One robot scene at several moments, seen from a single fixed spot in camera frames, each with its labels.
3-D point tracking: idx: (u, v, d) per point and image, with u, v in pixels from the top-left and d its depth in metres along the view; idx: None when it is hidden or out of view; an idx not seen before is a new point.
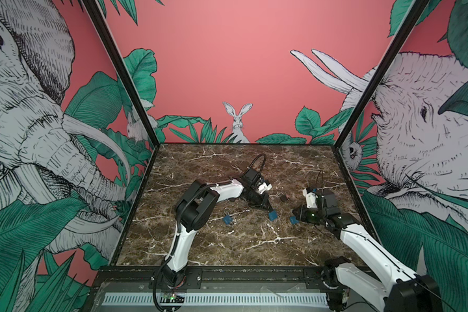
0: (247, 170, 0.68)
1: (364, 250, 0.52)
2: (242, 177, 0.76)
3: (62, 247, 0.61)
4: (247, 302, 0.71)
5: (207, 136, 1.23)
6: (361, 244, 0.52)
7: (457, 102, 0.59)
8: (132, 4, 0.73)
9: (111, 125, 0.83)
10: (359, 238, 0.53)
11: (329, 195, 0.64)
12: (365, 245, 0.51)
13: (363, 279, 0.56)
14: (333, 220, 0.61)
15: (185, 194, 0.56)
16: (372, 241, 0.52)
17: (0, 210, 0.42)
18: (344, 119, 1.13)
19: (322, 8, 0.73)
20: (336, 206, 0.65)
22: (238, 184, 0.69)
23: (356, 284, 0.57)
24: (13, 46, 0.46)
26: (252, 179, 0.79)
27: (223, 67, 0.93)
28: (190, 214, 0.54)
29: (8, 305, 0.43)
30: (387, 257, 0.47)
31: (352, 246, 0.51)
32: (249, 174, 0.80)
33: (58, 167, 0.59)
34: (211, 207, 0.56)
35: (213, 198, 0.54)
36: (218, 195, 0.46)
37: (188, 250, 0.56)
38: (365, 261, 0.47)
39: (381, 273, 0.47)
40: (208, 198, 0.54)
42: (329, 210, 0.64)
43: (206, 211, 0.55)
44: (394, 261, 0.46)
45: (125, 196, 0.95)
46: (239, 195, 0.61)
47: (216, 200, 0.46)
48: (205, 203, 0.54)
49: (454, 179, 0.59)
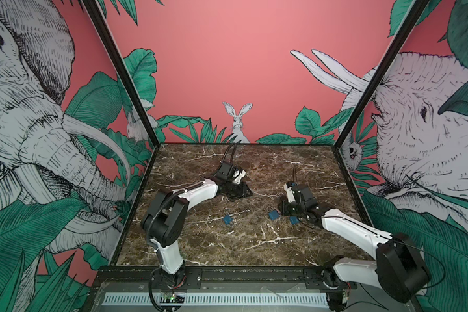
0: (220, 166, 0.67)
1: (343, 229, 0.55)
2: (218, 174, 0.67)
3: (62, 247, 0.61)
4: (247, 302, 0.71)
5: (207, 136, 1.23)
6: (341, 225, 0.55)
7: (457, 102, 0.59)
8: (132, 4, 0.73)
9: (112, 125, 0.83)
10: (338, 220, 0.56)
11: (304, 189, 0.67)
12: (343, 223, 0.55)
13: (360, 266, 0.55)
14: (312, 212, 0.64)
15: (150, 207, 0.50)
16: (350, 220, 0.55)
17: (0, 210, 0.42)
18: (344, 119, 1.13)
19: (322, 9, 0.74)
20: (313, 197, 0.68)
22: (212, 184, 0.64)
23: (353, 271, 0.58)
24: (13, 46, 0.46)
26: (227, 173, 0.74)
27: (223, 67, 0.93)
28: (161, 229, 0.48)
29: (9, 305, 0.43)
30: (364, 227, 0.51)
31: (333, 229, 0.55)
32: (223, 168, 0.74)
33: (58, 167, 0.59)
34: (182, 216, 0.50)
35: (182, 207, 0.48)
36: (188, 203, 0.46)
37: (178, 253, 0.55)
38: (348, 238, 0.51)
39: (364, 244, 0.49)
40: (177, 208, 0.48)
42: (307, 203, 0.67)
43: (177, 222, 0.49)
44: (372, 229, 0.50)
45: (125, 196, 0.95)
46: (214, 194, 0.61)
47: (185, 208, 0.50)
48: (175, 213, 0.48)
49: (455, 179, 0.59)
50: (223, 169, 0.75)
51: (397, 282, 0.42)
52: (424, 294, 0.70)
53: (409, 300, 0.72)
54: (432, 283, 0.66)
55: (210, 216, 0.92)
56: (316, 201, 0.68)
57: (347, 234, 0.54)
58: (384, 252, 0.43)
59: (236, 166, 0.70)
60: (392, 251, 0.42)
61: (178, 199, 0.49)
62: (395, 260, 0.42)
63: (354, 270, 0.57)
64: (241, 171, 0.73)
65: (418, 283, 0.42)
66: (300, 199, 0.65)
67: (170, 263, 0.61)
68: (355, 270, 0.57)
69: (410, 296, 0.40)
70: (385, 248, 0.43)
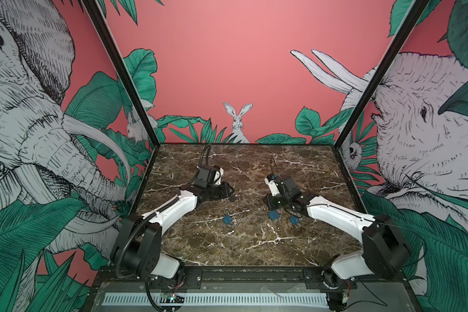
0: (198, 172, 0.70)
1: (329, 216, 0.55)
2: (196, 181, 0.69)
3: (62, 247, 0.61)
4: (247, 302, 0.71)
5: (207, 136, 1.23)
6: (327, 212, 0.55)
7: (457, 102, 0.59)
8: (132, 4, 0.73)
9: (112, 125, 0.83)
10: (324, 207, 0.57)
11: (287, 181, 0.66)
12: (329, 210, 0.55)
13: (359, 260, 0.53)
14: (298, 201, 0.64)
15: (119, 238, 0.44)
16: (335, 206, 0.55)
17: (0, 210, 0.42)
18: (344, 119, 1.13)
19: (322, 9, 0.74)
20: (296, 187, 0.68)
22: (190, 196, 0.59)
23: (353, 267, 0.57)
24: (13, 46, 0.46)
26: (207, 178, 0.68)
27: (223, 67, 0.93)
28: (134, 259, 0.43)
29: (8, 305, 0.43)
30: (349, 214, 0.51)
31: (319, 216, 0.59)
32: (202, 173, 0.68)
33: (58, 167, 0.59)
34: (156, 242, 0.45)
35: (154, 233, 0.43)
36: (160, 228, 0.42)
37: (168, 260, 0.60)
38: (334, 223, 0.55)
39: (350, 227, 0.50)
40: (148, 235, 0.43)
42: (291, 193, 0.67)
43: (151, 250, 0.44)
44: (356, 214, 0.51)
45: (125, 196, 0.95)
46: (192, 205, 0.61)
47: (158, 234, 0.45)
48: (147, 241, 0.43)
49: (454, 179, 0.59)
50: (201, 175, 0.69)
51: (382, 260, 0.43)
52: (424, 294, 0.70)
53: (409, 300, 0.72)
54: (431, 283, 0.67)
55: (210, 216, 0.92)
56: (298, 190, 0.68)
57: (333, 219, 0.55)
58: (369, 235, 0.44)
59: (214, 168, 0.70)
60: (376, 233, 0.44)
61: (150, 225, 0.44)
62: (381, 243, 0.42)
63: (353, 266, 0.57)
64: (220, 171, 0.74)
65: (401, 260, 0.44)
66: (284, 190, 0.69)
67: (162, 273, 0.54)
68: (355, 266, 0.56)
69: (394, 272, 0.42)
70: (370, 232, 0.44)
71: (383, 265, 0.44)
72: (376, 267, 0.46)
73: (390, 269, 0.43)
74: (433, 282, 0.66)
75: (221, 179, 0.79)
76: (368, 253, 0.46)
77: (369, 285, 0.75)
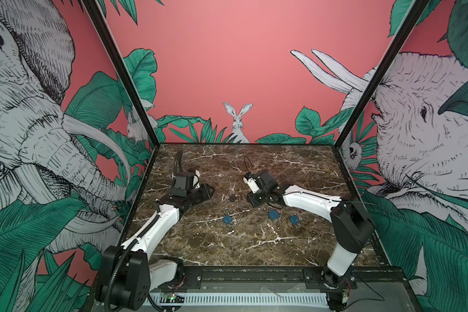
0: (175, 182, 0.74)
1: (301, 200, 0.59)
2: (175, 191, 0.66)
3: (62, 247, 0.61)
4: (247, 302, 0.71)
5: (207, 136, 1.23)
6: (297, 196, 0.60)
7: (457, 102, 0.59)
8: (132, 4, 0.73)
9: (112, 125, 0.83)
10: (295, 192, 0.61)
11: (264, 175, 0.69)
12: (301, 196, 0.59)
13: (340, 249, 0.57)
14: (275, 192, 0.66)
15: (101, 275, 0.41)
16: (307, 192, 0.59)
17: (0, 210, 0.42)
18: (344, 119, 1.13)
19: (322, 9, 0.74)
20: (272, 180, 0.71)
22: (170, 211, 0.56)
23: (342, 259, 0.59)
24: (13, 46, 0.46)
26: (184, 186, 0.65)
27: (223, 67, 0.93)
28: (125, 292, 0.40)
29: (8, 305, 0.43)
30: (320, 197, 0.55)
31: (292, 202, 0.63)
32: (179, 181, 0.65)
33: (58, 167, 0.59)
34: (145, 270, 0.43)
35: (140, 262, 0.41)
36: (145, 255, 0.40)
37: (164, 271, 0.59)
38: (306, 207, 0.59)
39: (320, 209, 0.54)
40: (134, 265, 0.40)
42: (268, 185, 0.70)
43: (141, 279, 0.42)
44: (326, 197, 0.54)
45: (125, 196, 0.95)
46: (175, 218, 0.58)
47: (145, 262, 0.42)
48: (134, 271, 0.40)
49: (455, 179, 0.59)
50: (179, 184, 0.65)
51: (350, 236, 0.47)
52: (424, 294, 0.70)
53: (409, 300, 0.72)
54: (432, 283, 0.66)
55: (210, 216, 0.92)
56: (275, 182, 0.71)
57: (305, 204, 0.58)
58: (337, 214, 0.47)
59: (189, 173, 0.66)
60: (342, 212, 0.47)
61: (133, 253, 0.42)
62: (345, 218, 0.46)
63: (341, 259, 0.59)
64: (197, 176, 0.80)
65: (367, 234, 0.48)
66: (262, 184, 0.72)
67: (163, 279, 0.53)
68: (341, 257, 0.58)
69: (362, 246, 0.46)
70: (337, 211, 0.48)
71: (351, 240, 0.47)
72: (347, 246, 0.50)
73: (357, 243, 0.46)
74: (433, 282, 0.66)
75: (198, 182, 0.76)
76: (339, 233, 0.50)
77: (369, 285, 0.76)
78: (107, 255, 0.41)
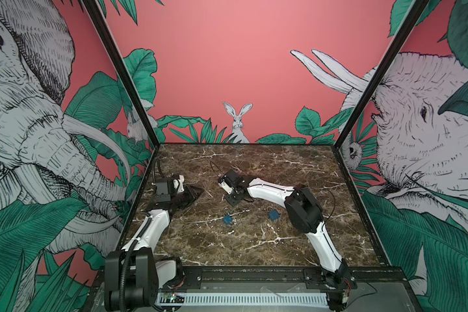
0: (157, 188, 0.66)
1: (263, 191, 0.65)
2: (162, 197, 0.67)
3: (62, 247, 0.61)
4: (247, 302, 0.71)
5: (207, 136, 1.23)
6: (259, 188, 0.67)
7: (457, 102, 0.59)
8: (132, 4, 0.73)
9: (111, 125, 0.83)
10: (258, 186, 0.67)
11: (231, 172, 0.78)
12: (262, 188, 0.66)
13: (314, 239, 0.61)
14: (240, 186, 0.72)
15: (108, 283, 0.40)
16: (267, 183, 0.66)
17: (0, 210, 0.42)
18: (344, 119, 1.13)
19: (322, 9, 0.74)
20: (236, 175, 0.79)
22: (162, 214, 0.58)
23: (320, 249, 0.63)
24: (13, 46, 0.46)
26: (168, 190, 0.68)
27: (223, 67, 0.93)
28: (136, 290, 0.41)
29: (9, 304, 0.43)
30: (277, 188, 0.63)
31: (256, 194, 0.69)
32: (161, 187, 0.66)
33: (58, 167, 0.59)
34: (151, 265, 0.44)
35: (147, 257, 0.42)
36: (149, 249, 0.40)
37: (168, 268, 0.61)
38: (265, 197, 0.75)
39: (277, 197, 0.61)
40: (141, 262, 0.41)
42: (234, 181, 0.77)
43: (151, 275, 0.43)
44: (281, 187, 0.62)
45: (125, 196, 0.95)
46: (168, 218, 0.61)
47: (151, 257, 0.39)
48: (143, 267, 0.41)
49: (455, 179, 0.59)
50: (162, 189, 0.67)
51: (301, 220, 0.56)
52: (424, 294, 0.70)
53: (409, 300, 0.72)
54: (431, 283, 0.67)
55: (210, 216, 0.92)
56: (240, 176, 0.79)
57: (264, 194, 0.66)
58: (289, 201, 0.55)
59: (169, 178, 0.69)
60: (294, 200, 0.55)
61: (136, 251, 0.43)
62: (296, 205, 0.55)
63: (319, 249, 0.63)
64: (178, 179, 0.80)
65: (316, 216, 0.58)
66: (231, 182, 0.79)
67: (166, 278, 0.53)
68: (319, 247, 0.63)
69: (312, 225, 0.56)
70: (290, 199, 0.56)
71: (303, 223, 0.56)
72: (301, 227, 0.58)
73: (307, 225, 0.55)
74: (433, 282, 0.66)
75: (183, 186, 0.78)
76: (293, 216, 0.58)
77: (369, 285, 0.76)
78: (110, 259, 0.41)
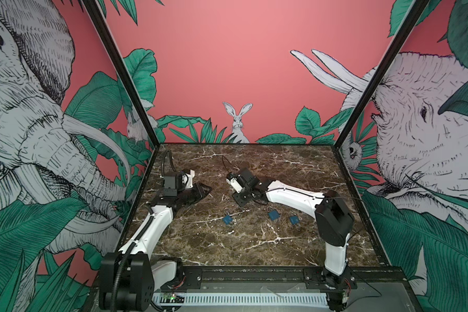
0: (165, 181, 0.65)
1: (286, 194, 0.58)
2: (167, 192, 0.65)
3: (62, 247, 0.61)
4: (247, 302, 0.71)
5: (207, 136, 1.23)
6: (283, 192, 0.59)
7: (457, 102, 0.59)
8: (132, 4, 0.73)
9: (111, 125, 0.83)
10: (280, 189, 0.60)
11: (244, 172, 0.69)
12: (285, 192, 0.59)
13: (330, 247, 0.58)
14: (256, 188, 0.65)
15: (102, 284, 0.40)
16: (292, 188, 0.58)
17: (0, 210, 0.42)
18: (344, 119, 1.13)
19: (322, 9, 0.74)
20: (251, 176, 0.70)
22: (165, 212, 0.56)
23: (335, 257, 0.60)
24: (13, 46, 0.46)
26: (174, 185, 0.66)
27: (223, 67, 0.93)
28: (130, 294, 0.40)
29: (8, 305, 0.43)
30: (304, 194, 0.55)
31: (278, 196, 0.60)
32: (168, 181, 0.65)
33: (58, 167, 0.59)
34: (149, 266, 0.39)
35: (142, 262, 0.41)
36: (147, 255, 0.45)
37: (168, 268, 0.61)
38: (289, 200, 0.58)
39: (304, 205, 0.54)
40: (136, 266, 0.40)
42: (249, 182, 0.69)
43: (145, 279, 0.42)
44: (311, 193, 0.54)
45: (125, 196, 0.95)
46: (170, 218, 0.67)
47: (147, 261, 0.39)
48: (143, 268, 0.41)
49: (455, 179, 0.59)
50: (169, 184, 0.65)
51: (333, 231, 0.49)
52: (424, 294, 0.70)
53: (409, 300, 0.72)
54: (432, 283, 0.66)
55: (210, 216, 0.92)
56: (255, 178, 0.70)
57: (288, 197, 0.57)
58: (320, 212, 0.48)
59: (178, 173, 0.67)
60: (325, 210, 0.48)
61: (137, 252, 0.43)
62: (328, 216, 0.48)
63: (333, 255, 0.60)
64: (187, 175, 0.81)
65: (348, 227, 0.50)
66: (244, 182, 0.71)
67: (165, 279, 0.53)
68: (333, 255, 0.59)
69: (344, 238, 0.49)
70: (320, 209, 0.49)
71: (335, 235, 0.49)
72: (329, 238, 0.52)
73: (340, 238, 0.48)
74: (433, 282, 0.66)
75: (191, 182, 0.75)
76: (322, 227, 0.51)
77: (369, 284, 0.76)
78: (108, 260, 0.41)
